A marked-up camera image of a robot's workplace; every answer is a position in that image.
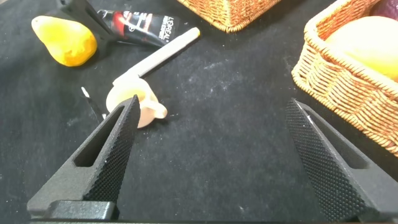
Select small cream cup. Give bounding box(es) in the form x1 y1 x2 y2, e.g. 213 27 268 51
105 77 169 129

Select wicker basket brown handles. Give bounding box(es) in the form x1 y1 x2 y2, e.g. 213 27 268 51
176 0 282 34
291 0 398 158

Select yellow pear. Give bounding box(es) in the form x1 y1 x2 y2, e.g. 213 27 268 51
30 15 98 68

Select white marker pen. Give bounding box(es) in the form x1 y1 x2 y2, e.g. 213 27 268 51
112 27 201 86

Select black cosmetic tube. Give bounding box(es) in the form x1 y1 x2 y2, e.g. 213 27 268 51
96 9 180 48

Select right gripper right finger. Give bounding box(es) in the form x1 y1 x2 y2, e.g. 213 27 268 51
285 98 398 222

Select purple eggplant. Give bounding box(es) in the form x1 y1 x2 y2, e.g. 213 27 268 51
369 0 398 21

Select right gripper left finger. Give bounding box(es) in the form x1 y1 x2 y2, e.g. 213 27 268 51
27 95 141 218

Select white tape strip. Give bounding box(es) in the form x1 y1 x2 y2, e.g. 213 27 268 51
80 86 108 121

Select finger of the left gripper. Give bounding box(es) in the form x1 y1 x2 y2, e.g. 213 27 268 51
57 0 118 41

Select orange fruit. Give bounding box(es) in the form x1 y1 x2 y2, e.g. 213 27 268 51
325 15 398 83

